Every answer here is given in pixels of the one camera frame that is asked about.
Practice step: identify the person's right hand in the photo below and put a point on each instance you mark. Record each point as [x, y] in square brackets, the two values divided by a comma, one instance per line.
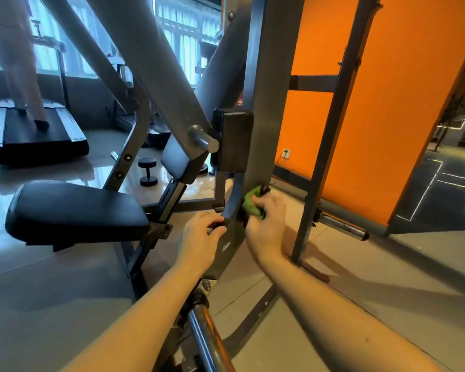
[265, 228]

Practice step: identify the person's left hand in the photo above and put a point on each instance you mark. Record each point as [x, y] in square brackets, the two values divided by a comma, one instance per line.
[200, 244]

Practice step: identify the green cleaning cloth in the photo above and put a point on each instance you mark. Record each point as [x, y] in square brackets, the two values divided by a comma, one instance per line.
[253, 203]

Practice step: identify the grey steel gym machine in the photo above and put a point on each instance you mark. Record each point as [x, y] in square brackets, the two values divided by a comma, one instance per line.
[271, 73]

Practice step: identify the person's right forearm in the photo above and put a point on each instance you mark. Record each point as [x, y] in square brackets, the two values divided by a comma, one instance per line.
[341, 321]

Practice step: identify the person's left forearm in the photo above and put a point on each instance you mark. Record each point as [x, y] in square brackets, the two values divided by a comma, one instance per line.
[132, 325]

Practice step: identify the chrome weight storage peg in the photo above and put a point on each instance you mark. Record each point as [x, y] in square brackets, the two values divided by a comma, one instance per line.
[209, 341]
[341, 226]

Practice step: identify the large black dumbbell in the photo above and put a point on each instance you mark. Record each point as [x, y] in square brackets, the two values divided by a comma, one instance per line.
[148, 172]

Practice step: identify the black treadmill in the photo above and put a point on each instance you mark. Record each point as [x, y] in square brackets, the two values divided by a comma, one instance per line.
[155, 127]
[31, 131]

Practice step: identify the large bright window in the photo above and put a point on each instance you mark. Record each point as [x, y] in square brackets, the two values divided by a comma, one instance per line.
[187, 34]
[70, 34]

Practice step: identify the white wall outlet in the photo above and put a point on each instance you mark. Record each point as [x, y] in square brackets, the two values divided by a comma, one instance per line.
[285, 154]

